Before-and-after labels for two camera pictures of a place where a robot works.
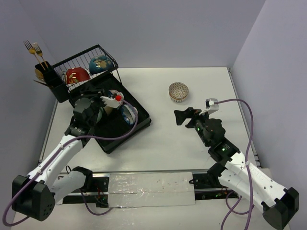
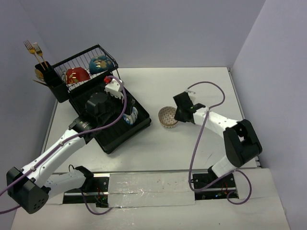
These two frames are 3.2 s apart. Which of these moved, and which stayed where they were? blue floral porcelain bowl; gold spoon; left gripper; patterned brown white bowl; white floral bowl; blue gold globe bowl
Moved: left gripper; patterned brown white bowl
Stayed: blue floral porcelain bowl; blue gold globe bowl; gold spoon; white floral bowl
